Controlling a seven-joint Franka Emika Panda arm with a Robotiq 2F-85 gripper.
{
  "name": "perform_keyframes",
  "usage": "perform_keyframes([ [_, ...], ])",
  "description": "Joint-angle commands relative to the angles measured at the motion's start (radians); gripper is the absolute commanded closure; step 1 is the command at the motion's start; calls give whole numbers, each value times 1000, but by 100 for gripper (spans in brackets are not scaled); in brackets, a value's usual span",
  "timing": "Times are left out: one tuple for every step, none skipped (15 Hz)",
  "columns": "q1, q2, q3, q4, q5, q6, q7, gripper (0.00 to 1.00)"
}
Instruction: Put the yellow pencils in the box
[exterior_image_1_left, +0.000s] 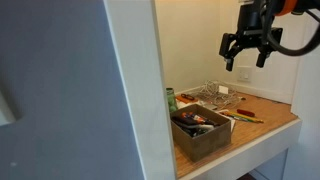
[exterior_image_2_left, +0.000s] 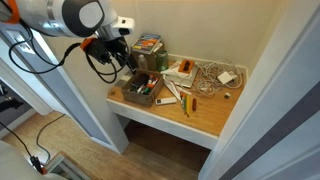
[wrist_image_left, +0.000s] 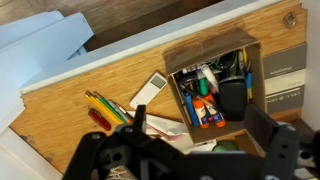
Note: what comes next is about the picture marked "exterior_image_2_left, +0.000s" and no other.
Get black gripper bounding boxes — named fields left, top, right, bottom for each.
left=84, top=36, right=139, bottom=75

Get brown cardboard box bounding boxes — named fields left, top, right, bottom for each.
left=120, top=69, right=165, bottom=108

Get clear plastic bottle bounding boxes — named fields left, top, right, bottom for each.
left=137, top=54, right=148, bottom=71

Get grey flat pad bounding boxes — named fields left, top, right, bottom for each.
left=114, top=74, right=133, bottom=88

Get black case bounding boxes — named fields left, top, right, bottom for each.
left=132, top=73, right=150, bottom=88

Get small brown carton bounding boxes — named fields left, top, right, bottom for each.
left=130, top=48, right=158, bottom=72

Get colourful book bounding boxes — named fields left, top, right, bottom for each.
left=131, top=32, right=162, bottom=55

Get white marker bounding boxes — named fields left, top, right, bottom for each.
left=136, top=83, right=148, bottom=94

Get red capped marker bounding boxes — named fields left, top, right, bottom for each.
left=146, top=75, right=159, bottom=89

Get green glass jar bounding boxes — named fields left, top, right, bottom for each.
left=155, top=49, right=170, bottom=73

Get white paper sheet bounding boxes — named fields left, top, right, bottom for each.
left=163, top=79, right=193, bottom=101

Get white paper stack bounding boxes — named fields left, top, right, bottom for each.
left=160, top=61, right=200, bottom=89

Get white remote control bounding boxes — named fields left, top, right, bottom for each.
left=155, top=96, right=178, bottom=106

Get white power adapter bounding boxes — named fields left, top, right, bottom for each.
left=217, top=70, right=238, bottom=85

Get metal floor vent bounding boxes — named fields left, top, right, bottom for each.
left=44, top=151, right=86, bottom=180

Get black plug with orange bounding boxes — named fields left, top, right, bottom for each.
left=29, top=155, right=48, bottom=176

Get tangled white cables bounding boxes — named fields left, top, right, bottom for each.
left=189, top=59, right=244, bottom=98

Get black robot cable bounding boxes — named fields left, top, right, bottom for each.
left=8, top=19, right=118, bottom=84

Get white wall switch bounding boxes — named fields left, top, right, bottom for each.
left=4, top=29, right=33, bottom=54

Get black floor cable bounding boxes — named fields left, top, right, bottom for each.
left=0, top=120, right=38, bottom=161
left=35, top=113, right=66, bottom=163

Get orange strap on elbow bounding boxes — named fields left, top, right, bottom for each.
left=5, top=0, right=20, bottom=24

